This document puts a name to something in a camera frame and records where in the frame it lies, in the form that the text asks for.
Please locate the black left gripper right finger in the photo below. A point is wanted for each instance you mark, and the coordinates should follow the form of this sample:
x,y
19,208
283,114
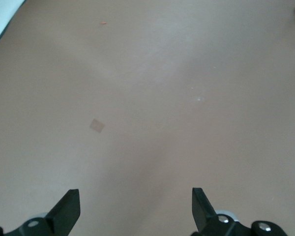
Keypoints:
x,y
204,216

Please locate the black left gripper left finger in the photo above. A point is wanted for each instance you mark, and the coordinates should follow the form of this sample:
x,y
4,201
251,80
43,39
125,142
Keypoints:
x,y
64,216

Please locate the brown tape patch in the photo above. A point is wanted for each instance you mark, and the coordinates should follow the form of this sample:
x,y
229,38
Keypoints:
x,y
97,126

